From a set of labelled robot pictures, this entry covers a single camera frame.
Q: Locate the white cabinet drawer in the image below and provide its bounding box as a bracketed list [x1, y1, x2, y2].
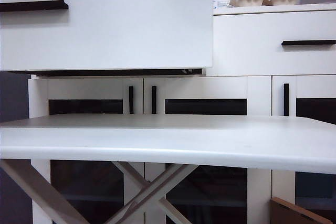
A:
[0, 0, 214, 78]
[206, 10, 336, 77]

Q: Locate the black drawer handle bar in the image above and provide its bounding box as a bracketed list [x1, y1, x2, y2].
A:
[0, 0, 69, 13]
[281, 39, 336, 47]

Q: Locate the white glass-panel cabinet door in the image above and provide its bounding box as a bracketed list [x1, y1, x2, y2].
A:
[144, 76, 272, 224]
[271, 75, 336, 224]
[28, 77, 144, 224]

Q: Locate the beige wooden table leg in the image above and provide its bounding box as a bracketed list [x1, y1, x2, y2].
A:
[0, 159, 89, 224]
[106, 164, 201, 224]
[112, 161, 192, 224]

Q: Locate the brown cardboard piece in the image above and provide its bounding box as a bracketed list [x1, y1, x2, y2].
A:
[270, 196, 334, 224]

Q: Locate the white sideboard cabinet frame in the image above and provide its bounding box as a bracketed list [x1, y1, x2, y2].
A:
[28, 3, 336, 224]

